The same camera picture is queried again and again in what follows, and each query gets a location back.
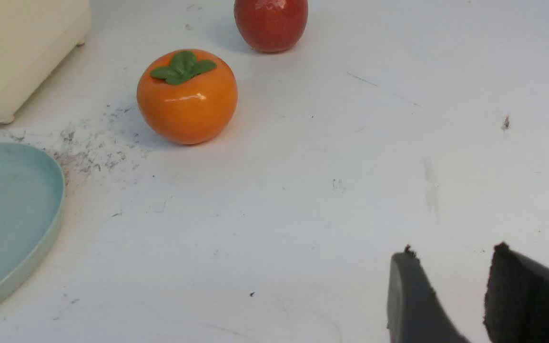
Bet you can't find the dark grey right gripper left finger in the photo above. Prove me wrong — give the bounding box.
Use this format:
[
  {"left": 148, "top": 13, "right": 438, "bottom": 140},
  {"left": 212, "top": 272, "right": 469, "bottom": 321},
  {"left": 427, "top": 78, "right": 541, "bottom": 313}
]
[{"left": 387, "top": 245, "right": 468, "bottom": 343}]

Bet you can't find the white two-slot toaster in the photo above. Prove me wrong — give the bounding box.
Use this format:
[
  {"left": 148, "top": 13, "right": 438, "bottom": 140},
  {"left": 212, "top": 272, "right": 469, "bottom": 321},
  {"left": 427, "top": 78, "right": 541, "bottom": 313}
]
[{"left": 0, "top": 0, "right": 92, "bottom": 123}]

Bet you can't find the light blue round plate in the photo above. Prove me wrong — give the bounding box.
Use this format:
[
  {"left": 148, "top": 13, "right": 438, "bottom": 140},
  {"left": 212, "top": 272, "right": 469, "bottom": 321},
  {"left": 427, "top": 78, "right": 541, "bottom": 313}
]
[{"left": 0, "top": 142, "right": 65, "bottom": 304}]

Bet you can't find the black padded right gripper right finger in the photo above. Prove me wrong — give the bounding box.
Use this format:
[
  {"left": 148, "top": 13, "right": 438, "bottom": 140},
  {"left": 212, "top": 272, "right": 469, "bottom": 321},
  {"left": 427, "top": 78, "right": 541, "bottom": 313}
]
[{"left": 483, "top": 242, "right": 549, "bottom": 343}]

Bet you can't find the orange persimmon with green leaf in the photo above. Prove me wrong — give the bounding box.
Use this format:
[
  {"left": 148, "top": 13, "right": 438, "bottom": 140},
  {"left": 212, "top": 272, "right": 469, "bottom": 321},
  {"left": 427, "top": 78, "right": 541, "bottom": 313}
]
[{"left": 136, "top": 49, "right": 238, "bottom": 145}]

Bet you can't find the red apple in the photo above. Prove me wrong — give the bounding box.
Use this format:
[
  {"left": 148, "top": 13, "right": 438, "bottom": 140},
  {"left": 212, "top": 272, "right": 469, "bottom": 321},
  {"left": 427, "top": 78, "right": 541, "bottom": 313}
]
[{"left": 233, "top": 0, "right": 308, "bottom": 53}]

